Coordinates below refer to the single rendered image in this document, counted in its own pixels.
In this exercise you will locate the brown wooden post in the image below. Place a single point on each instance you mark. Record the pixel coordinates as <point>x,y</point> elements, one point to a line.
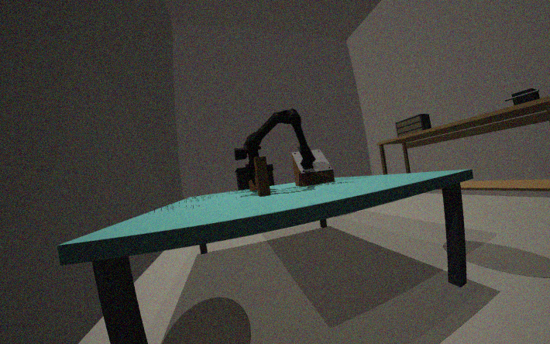
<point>262,180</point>

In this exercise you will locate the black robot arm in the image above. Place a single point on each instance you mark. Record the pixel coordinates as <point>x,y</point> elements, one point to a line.
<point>251,145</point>

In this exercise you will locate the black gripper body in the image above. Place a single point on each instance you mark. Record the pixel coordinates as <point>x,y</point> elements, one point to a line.
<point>252,168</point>

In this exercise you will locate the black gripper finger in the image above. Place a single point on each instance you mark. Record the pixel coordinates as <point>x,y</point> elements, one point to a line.
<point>252,178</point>

